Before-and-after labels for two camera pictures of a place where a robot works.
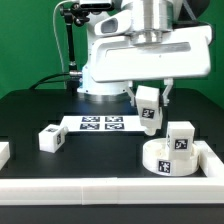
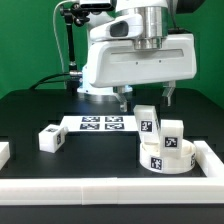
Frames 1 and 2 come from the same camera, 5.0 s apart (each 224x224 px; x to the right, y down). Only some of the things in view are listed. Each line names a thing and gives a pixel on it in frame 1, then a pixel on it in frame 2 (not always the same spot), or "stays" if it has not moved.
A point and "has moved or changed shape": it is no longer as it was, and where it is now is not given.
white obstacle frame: [208, 190] stays
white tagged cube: [179, 139] has moved or changed shape
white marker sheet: [103, 123] stays
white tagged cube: [150, 109] has moved or changed shape
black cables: [43, 80] stays
